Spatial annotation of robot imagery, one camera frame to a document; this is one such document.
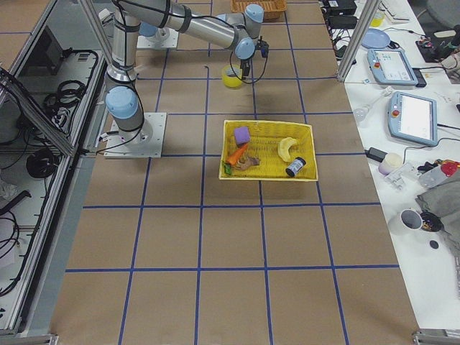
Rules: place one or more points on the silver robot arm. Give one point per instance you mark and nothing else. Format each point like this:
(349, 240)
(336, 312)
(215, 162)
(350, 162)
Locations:
(152, 33)
(237, 32)

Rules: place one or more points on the orange toy carrot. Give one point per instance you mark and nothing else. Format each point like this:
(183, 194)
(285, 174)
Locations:
(231, 161)

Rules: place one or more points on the teach pendant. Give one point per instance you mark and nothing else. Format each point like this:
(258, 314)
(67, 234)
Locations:
(391, 67)
(413, 118)

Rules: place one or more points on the yellow clear tape roll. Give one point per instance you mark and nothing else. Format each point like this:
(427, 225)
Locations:
(231, 76)

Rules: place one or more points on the black cylindrical can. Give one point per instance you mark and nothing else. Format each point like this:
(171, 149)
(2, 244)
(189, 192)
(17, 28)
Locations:
(295, 167)

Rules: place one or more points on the white mug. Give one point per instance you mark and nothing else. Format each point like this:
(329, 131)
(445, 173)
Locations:
(405, 222)

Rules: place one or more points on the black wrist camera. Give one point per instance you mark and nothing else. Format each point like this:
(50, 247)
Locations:
(263, 47)

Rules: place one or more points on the aluminium frame post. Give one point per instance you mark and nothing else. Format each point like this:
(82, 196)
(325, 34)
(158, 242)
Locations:
(363, 23)

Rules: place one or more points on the lower teach pendant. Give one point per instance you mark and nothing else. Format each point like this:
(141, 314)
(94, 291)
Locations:
(413, 118)

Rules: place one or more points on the black power adapter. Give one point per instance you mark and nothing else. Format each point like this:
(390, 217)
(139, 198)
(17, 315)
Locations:
(375, 154)

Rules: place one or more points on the yellow woven basket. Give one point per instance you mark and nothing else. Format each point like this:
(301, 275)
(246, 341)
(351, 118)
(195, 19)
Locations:
(264, 139)

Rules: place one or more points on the purple foam cube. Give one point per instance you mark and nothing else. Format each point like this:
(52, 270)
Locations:
(241, 135)

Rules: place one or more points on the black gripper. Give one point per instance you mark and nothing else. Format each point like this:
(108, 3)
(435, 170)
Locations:
(246, 65)

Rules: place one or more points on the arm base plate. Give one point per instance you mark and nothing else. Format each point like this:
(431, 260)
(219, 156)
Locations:
(147, 144)
(170, 43)

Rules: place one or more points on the grey cloth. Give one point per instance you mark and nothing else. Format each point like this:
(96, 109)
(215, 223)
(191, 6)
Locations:
(443, 202)

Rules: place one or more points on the pale banana toy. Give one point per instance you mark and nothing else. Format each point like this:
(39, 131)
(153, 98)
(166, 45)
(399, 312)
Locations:
(283, 148)

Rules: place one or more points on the upper teach pendant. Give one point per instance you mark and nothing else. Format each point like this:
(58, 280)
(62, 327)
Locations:
(391, 67)

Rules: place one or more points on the blue plate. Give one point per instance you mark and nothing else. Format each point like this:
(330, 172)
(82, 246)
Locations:
(375, 39)

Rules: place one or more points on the brown toy animal figure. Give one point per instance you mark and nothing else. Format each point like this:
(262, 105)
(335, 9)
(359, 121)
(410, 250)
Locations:
(246, 162)

